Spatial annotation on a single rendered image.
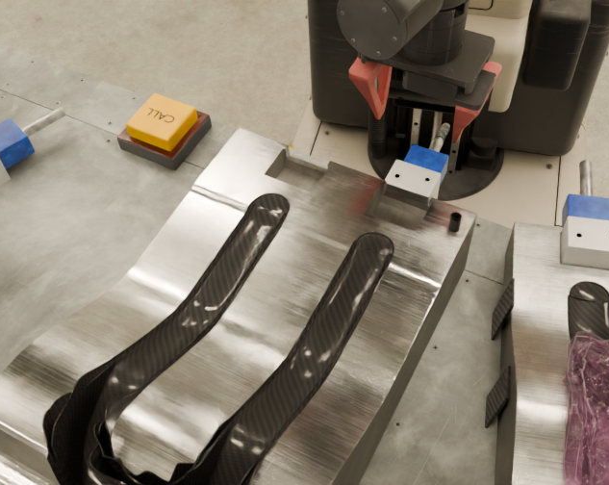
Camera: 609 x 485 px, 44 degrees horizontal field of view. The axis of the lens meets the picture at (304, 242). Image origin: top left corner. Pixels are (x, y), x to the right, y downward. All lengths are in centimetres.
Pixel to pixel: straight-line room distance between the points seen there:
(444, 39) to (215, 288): 29
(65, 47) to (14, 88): 140
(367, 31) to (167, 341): 30
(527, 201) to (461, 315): 81
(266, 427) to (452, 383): 21
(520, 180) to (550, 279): 86
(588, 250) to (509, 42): 40
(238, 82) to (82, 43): 52
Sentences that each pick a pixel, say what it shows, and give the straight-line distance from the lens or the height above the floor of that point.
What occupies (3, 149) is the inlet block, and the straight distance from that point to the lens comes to 92.
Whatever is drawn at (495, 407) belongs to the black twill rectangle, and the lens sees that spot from 68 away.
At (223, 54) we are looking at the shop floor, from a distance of 230.
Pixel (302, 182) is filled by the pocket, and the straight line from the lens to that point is 77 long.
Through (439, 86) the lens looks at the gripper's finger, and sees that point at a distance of 66.
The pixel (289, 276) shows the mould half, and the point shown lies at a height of 89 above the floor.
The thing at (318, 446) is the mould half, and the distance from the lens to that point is 57.
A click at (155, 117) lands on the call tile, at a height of 84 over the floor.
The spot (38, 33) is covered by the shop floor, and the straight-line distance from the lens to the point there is 255.
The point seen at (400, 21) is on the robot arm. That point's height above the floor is 111.
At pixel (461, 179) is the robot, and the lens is 158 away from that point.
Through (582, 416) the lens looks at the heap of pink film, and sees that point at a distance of 60.
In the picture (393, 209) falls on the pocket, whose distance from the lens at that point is 75.
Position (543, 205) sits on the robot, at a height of 28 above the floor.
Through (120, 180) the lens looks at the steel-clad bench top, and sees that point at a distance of 89.
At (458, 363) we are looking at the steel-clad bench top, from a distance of 73.
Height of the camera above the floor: 144
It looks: 53 degrees down
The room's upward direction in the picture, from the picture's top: 4 degrees counter-clockwise
